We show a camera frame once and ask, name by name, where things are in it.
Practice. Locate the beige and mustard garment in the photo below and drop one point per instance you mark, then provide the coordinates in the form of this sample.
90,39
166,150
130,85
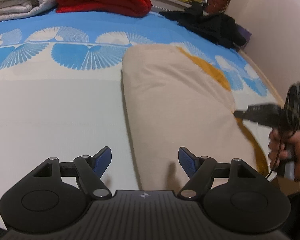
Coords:
174,100

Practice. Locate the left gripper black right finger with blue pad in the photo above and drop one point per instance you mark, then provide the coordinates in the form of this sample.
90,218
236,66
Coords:
201,171

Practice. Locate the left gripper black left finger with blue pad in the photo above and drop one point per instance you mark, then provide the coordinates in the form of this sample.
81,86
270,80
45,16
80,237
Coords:
87,170

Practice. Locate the black clothes pile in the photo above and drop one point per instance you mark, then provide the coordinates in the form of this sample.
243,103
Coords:
219,28

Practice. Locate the blue white patterned bedsheet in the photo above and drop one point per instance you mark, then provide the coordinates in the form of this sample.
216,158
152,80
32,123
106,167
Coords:
61,91

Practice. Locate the dark red plush toy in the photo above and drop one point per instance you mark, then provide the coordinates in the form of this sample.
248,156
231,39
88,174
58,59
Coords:
217,6

